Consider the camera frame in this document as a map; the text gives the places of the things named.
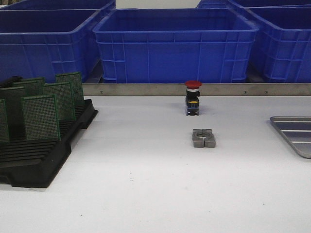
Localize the green perforated circuit board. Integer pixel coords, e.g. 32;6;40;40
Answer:
21;94;61;141
43;82;76;121

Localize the green perforated circuit board front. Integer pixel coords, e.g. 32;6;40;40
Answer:
21;94;61;141

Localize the green circuit board rear right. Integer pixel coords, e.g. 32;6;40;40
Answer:
55;72;85;105

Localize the green circuit board rear left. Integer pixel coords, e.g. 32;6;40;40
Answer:
12;77;45;97

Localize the black slotted board rack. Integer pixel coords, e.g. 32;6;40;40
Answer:
0;76;99;188

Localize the silver metal tray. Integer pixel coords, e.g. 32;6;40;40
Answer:
270;116;311;159

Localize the green circuit board far left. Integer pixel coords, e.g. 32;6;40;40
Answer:
0;99;10;144

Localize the red emergency stop button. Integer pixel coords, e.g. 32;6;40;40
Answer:
185;80;202;116

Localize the grey metal clamp block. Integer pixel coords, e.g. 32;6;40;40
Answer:
192;129;216;148

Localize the blue plastic crate centre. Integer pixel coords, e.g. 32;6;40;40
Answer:
93;8;258;83

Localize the blue plastic crate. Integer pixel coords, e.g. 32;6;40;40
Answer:
93;8;258;83
245;6;311;83
0;9;101;83

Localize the blue crate back right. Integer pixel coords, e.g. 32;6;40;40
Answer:
197;0;311;8

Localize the blue plastic crate right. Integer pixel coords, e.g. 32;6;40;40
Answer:
245;6;311;83

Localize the blue plastic crate left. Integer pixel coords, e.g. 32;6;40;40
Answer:
0;9;101;83

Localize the blue crate back left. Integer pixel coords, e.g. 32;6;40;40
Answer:
1;0;116;10

